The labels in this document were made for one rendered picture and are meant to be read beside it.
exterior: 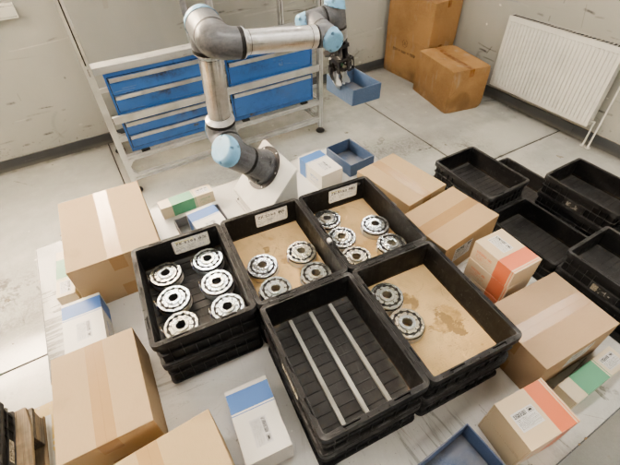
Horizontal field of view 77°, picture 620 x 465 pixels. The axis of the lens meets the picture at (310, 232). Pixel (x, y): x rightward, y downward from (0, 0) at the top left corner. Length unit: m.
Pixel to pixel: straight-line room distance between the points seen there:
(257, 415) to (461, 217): 0.99
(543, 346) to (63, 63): 3.59
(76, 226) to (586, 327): 1.69
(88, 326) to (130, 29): 2.77
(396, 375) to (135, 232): 0.99
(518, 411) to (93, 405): 1.06
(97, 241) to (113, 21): 2.47
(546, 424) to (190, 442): 0.84
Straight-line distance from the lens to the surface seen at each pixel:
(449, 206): 1.61
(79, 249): 1.55
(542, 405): 1.21
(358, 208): 1.57
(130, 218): 1.59
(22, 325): 2.75
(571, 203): 2.43
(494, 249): 1.39
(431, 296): 1.32
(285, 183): 1.57
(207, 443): 1.03
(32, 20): 3.72
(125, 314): 1.55
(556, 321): 1.37
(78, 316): 1.50
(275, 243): 1.44
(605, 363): 1.49
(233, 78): 3.17
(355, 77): 1.95
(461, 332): 1.27
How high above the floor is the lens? 1.85
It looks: 44 degrees down
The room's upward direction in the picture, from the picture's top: 2 degrees counter-clockwise
